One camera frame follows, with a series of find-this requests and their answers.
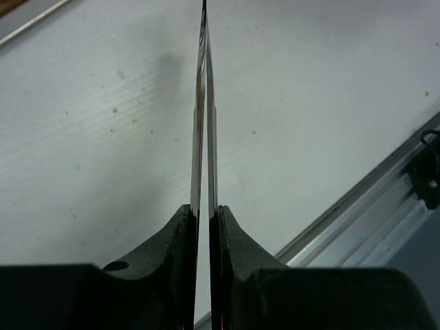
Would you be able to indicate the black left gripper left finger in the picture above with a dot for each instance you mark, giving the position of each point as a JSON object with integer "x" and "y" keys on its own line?
{"x": 150, "y": 287}

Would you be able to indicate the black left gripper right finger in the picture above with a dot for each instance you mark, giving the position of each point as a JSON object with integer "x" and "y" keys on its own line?
{"x": 250, "y": 289}

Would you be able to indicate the metal kitchen tongs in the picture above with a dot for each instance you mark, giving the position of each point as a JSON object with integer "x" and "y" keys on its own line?
{"x": 205, "y": 126}

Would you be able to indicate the aluminium front mounting rail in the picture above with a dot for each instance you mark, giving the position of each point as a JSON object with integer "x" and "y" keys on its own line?
{"x": 379, "y": 222}

